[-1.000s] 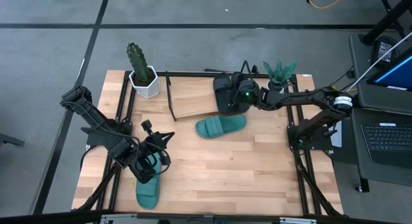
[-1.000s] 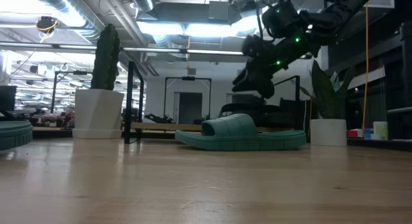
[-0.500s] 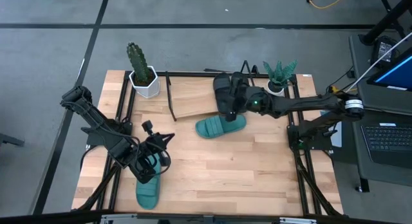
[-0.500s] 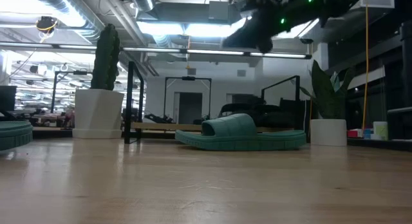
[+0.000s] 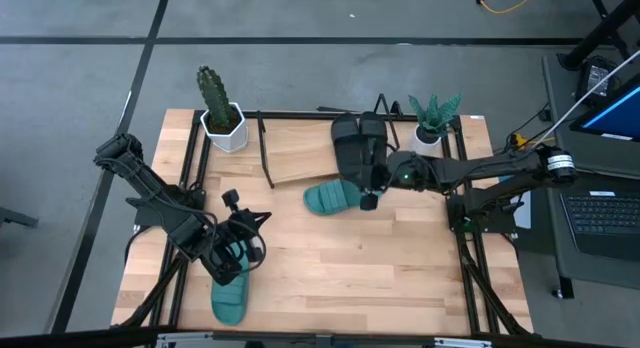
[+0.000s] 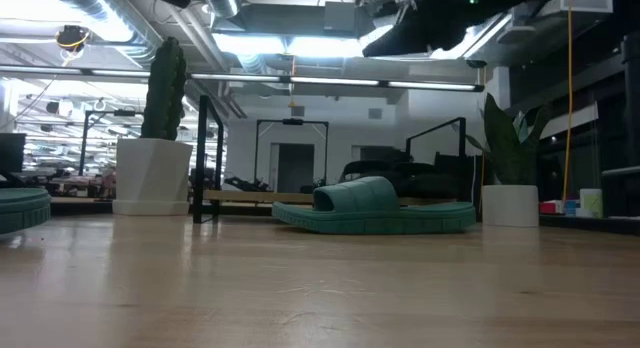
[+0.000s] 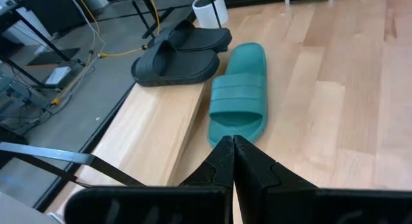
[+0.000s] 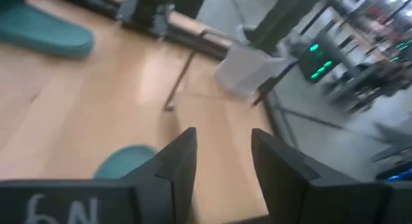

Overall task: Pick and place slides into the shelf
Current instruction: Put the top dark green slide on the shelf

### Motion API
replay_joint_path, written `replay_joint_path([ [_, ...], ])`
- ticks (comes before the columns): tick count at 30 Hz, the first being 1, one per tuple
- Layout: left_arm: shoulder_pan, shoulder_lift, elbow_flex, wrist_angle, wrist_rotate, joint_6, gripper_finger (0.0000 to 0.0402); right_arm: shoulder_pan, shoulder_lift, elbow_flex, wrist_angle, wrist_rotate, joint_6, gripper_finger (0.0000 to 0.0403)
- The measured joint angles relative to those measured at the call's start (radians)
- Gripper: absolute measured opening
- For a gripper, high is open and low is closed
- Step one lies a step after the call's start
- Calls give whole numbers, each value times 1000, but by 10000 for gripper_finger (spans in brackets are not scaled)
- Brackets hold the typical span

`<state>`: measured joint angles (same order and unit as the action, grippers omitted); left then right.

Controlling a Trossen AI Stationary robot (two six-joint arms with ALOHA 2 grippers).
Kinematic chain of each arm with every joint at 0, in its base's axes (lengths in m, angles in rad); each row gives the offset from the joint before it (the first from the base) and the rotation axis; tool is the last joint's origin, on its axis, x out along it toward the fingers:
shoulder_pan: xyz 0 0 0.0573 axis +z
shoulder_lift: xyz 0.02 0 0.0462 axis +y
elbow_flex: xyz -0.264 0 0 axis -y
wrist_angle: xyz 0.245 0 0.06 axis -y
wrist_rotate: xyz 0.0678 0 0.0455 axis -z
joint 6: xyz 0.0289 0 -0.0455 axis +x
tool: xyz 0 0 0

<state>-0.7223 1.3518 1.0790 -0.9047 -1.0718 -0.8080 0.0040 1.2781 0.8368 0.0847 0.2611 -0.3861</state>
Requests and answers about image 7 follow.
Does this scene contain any white cable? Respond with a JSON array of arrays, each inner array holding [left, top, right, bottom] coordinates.
[[66, 0, 107, 70]]

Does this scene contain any white round plant pot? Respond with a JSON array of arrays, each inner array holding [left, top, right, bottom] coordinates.
[[192, 0, 230, 30]]

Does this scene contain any black rubber slide sandal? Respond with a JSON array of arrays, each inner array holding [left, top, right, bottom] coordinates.
[[131, 40, 221, 88], [147, 19, 233, 54]]

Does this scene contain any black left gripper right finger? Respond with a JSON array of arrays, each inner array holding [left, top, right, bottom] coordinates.
[[234, 135, 412, 224]]

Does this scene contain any yellow cable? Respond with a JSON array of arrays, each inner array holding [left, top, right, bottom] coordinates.
[[50, 0, 162, 106]]

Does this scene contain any small white box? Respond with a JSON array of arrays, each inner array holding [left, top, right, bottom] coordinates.
[[44, 66, 72, 87]]

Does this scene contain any wooden shelf with black frame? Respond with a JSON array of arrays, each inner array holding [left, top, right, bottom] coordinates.
[[0, 0, 227, 216]]

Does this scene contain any teal rubber slide sandal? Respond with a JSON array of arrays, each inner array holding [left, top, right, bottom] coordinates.
[[207, 42, 269, 149]]

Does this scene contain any black desk leg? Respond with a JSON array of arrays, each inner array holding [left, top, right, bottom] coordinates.
[[0, 1, 82, 89]]

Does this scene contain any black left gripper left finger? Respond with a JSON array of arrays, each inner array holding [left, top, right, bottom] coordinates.
[[63, 135, 235, 224]]

